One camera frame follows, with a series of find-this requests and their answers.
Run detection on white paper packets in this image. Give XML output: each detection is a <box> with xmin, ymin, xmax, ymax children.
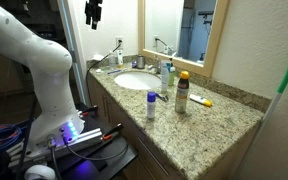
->
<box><xmin>91</xmin><ymin>53</ymin><xmax>106</xmax><ymax>62</ymax></box>

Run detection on white bottle with purple cap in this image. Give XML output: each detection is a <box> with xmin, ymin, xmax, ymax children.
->
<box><xmin>146</xmin><ymin>91</ymin><xmax>157</xmax><ymax>120</ymax></box>

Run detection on white oval sink basin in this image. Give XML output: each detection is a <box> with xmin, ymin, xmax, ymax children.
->
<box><xmin>113</xmin><ymin>71</ymin><xmax>163</xmax><ymax>91</ymax></box>

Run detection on clear plastic bottle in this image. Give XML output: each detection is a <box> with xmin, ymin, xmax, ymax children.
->
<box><xmin>108</xmin><ymin>51</ymin><xmax>118</xmax><ymax>71</ymax></box>

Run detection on tall white squeeze tube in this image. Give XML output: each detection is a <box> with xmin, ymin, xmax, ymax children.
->
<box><xmin>160</xmin><ymin>60</ymin><xmax>170</xmax><ymax>94</ymax></box>

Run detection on small white standing tube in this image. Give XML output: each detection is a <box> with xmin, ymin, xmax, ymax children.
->
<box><xmin>117</xmin><ymin>49</ymin><xmax>125</xmax><ymax>69</ymax></box>

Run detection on wooden framed wall mirror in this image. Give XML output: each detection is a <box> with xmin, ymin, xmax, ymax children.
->
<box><xmin>137</xmin><ymin>0</ymin><xmax>231</xmax><ymax>78</ymax></box>

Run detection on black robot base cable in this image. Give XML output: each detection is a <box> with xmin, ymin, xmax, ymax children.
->
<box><xmin>62</xmin><ymin>134</ymin><xmax>130</xmax><ymax>162</ymax></box>

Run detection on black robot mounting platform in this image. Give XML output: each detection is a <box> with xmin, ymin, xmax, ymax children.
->
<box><xmin>50</xmin><ymin>102</ymin><xmax>139</xmax><ymax>180</ymax></box>

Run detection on black clamp with orange handle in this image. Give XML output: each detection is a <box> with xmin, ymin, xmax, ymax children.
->
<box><xmin>101</xmin><ymin>123</ymin><xmax>125</xmax><ymax>141</ymax></box>
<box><xmin>78</xmin><ymin>104</ymin><xmax>99</xmax><ymax>118</ymax></box>

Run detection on aluminium mounting rail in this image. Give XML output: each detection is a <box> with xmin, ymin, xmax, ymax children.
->
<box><xmin>6</xmin><ymin>127</ymin><xmax>104</xmax><ymax>168</ymax></box>

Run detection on small white yellow tube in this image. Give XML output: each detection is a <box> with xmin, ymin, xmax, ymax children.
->
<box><xmin>189</xmin><ymin>93</ymin><xmax>214</xmax><ymax>108</ymax></box>

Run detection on steel tumbler cup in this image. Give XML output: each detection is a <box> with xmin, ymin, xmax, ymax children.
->
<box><xmin>136</xmin><ymin>54</ymin><xmax>146</xmax><ymax>70</ymax></box>

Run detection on beige vanity cabinet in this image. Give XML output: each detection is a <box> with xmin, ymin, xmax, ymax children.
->
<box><xmin>87</xmin><ymin>74</ymin><xmax>262</xmax><ymax>180</ymax></box>

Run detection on black power cable with plug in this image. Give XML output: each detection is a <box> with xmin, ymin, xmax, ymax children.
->
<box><xmin>84</xmin><ymin>41</ymin><xmax>123</xmax><ymax>105</ymax></box>

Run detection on green soap pump bottle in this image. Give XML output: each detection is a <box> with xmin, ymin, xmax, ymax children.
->
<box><xmin>167</xmin><ymin>58</ymin><xmax>177</xmax><ymax>87</ymax></box>

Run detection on chrome sink faucet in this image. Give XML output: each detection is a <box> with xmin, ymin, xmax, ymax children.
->
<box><xmin>148</xmin><ymin>58</ymin><xmax>162</xmax><ymax>75</ymax></box>

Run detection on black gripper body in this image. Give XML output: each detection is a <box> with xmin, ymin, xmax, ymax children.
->
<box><xmin>84</xmin><ymin>0</ymin><xmax>104</xmax><ymax>22</ymax></box>

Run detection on white wall outlet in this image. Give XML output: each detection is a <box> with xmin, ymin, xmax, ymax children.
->
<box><xmin>115</xmin><ymin>35</ymin><xmax>125</xmax><ymax>50</ymax></box>

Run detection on white door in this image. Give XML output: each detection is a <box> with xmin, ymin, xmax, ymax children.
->
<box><xmin>57</xmin><ymin>0</ymin><xmax>89</xmax><ymax>105</ymax></box>

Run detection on blue white toothbrush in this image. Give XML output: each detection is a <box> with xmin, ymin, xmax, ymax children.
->
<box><xmin>106</xmin><ymin>68</ymin><xmax>123</xmax><ymax>75</ymax></box>

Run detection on spray can with orange cap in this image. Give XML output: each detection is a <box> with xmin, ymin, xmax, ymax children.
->
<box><xmin>174</xmin><ymin>70</ymin><xmax>191</xmax><ymax>114</ymax></box>

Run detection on blue razor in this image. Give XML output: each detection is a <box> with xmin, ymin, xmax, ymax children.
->
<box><xmin>155</xmin><ymin>93</ymin><xmax>170</xmax><ymax>103</ymax></box>

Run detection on red and blue cable bundle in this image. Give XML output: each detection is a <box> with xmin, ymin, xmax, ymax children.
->
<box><xmin>0</xmin><ymin>123</ymin><xmax>24</xmax><ymax>156</ymax></box>

